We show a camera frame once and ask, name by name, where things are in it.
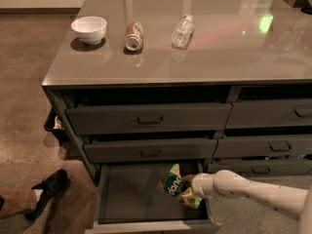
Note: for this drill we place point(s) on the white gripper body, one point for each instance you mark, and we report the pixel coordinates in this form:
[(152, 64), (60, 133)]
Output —
[(198, 183)]

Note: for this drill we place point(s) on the green rice chip bag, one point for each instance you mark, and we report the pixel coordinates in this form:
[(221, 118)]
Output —
[(179, 186)]

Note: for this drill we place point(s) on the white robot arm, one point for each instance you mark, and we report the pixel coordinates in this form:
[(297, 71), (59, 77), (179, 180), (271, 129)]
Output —
[(286, 200)]

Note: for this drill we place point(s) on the bottom right drawer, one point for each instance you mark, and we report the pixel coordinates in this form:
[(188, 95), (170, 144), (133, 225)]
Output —
[(265, 167)]

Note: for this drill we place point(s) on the middle left drawer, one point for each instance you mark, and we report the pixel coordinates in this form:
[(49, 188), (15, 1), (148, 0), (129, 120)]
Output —
[(150, 150)]

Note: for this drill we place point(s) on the middle right drawer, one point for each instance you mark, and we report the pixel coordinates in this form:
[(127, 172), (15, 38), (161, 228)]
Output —
[(251, 146)]

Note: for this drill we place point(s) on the open bottom left drawer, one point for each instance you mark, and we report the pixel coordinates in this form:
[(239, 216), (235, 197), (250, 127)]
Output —
[(130, 202)]

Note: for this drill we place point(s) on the top right drawer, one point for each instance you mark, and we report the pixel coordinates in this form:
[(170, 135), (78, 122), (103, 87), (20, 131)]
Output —
[(270, 113)]

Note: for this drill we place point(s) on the dark grey drawer cabinet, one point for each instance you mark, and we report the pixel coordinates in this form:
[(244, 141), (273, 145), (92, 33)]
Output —
[(240, 50)]

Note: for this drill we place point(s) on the top left drawer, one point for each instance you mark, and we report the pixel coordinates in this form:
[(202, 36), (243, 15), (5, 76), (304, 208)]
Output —
[(148, 118)]

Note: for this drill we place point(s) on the clear plastic water bottle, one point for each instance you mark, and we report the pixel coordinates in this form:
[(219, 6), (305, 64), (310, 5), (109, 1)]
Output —
[(183, 32)]

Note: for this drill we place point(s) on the black shoe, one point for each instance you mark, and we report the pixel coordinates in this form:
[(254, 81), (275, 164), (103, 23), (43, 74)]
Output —
[(49, 187)]

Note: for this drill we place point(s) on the black side bin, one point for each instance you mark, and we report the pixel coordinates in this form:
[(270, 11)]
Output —
[(53, 126)]

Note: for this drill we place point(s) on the tan soda can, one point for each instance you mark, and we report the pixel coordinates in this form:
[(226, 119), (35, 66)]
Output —
[(133, 40)]

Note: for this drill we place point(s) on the tan trouser leg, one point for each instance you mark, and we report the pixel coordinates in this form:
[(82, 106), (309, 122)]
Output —
[(17, 201)]

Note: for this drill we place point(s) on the white ceramic bowl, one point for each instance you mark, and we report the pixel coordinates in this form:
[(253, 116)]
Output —
[(90, 30)]

